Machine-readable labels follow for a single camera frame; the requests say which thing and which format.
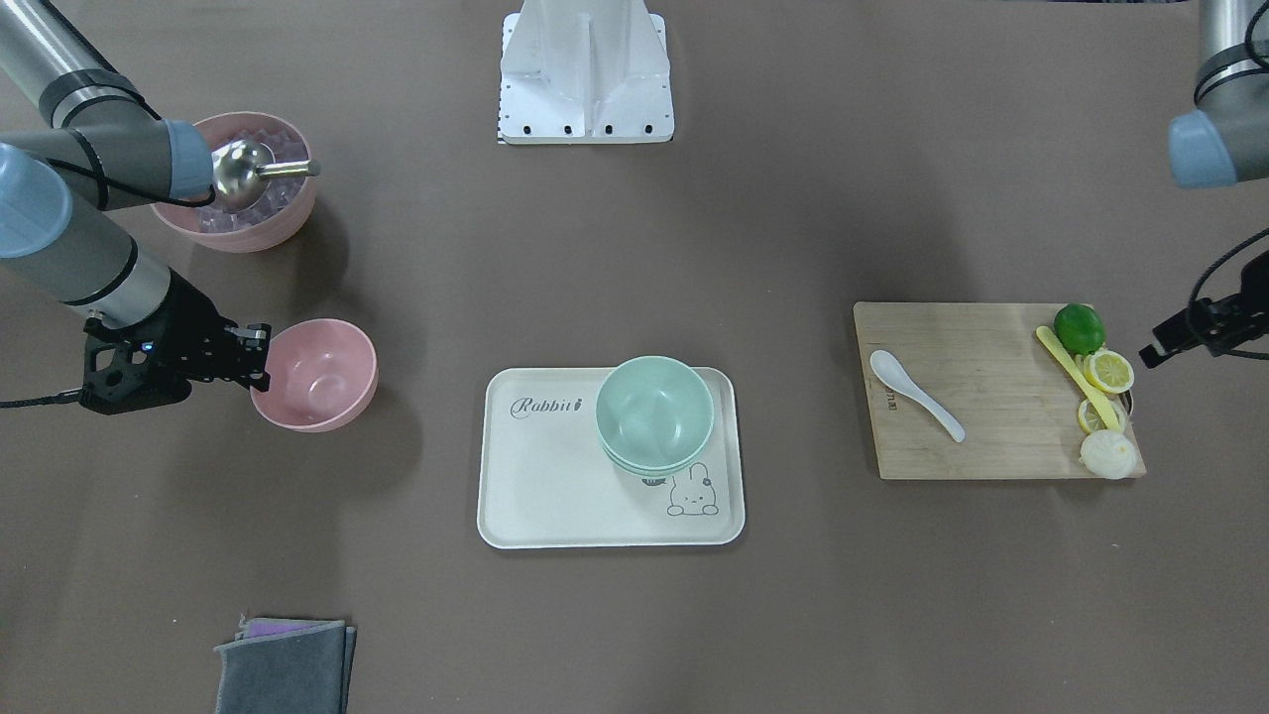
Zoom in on white ceramic spoon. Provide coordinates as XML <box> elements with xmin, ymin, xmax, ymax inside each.
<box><xmin>868</xmin><ymin>351</ymin><xmax>967</xmax><ymax>443</ymax></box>

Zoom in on pink bowl with ice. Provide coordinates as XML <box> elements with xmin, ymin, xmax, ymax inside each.
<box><xmin>151</xmin><ymin>110</ymin><xmax>317</xmax><ymax>254</ymax></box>

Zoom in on lemon slice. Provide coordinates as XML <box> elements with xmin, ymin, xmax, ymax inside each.
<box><xmin>1076</xmin><ymin>349</ymin><xmax>1136</xmax><ymax>394</ymax></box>

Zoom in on yellow plastic knife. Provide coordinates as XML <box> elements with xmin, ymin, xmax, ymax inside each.
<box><xmin>1036</xmin><ymin>325</ymin><xmax>1126</xmax><ymax>432</ymax></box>

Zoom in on green lime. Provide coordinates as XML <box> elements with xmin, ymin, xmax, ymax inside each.
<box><xmin>1052</xmin><ymin>303</ymin><xmax>1107</xmax><ymax>354</ymax></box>

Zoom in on metal ice scoop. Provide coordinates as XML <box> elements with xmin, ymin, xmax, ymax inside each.
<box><xmin>209</xmin><ymin>140</ymin><xmax>321</xmax><ymax>213</ymax></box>

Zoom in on grey folded cloth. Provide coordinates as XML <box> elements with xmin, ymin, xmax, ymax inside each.
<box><xmin>214</xmin><ymin>618</ymin><xmax>358</xmax><ymax>713</ymax></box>

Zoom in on white rabbit tray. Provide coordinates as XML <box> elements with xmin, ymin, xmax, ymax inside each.
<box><xmin>476</xmin><ymin>367</ymin><xmax>747</xmax><ymax>548</ymax></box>

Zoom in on green stacked bowls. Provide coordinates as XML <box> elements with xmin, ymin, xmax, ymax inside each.
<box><xmin>595</xmin><ymin>354</ymin><xmax>716</xmax><ymax>476</ymax></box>

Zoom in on white pedestal column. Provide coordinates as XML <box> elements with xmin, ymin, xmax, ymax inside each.
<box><xmin>496</xmin><ymin>1</ymin><xmax>676</xmax><ymax>146</ymax></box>

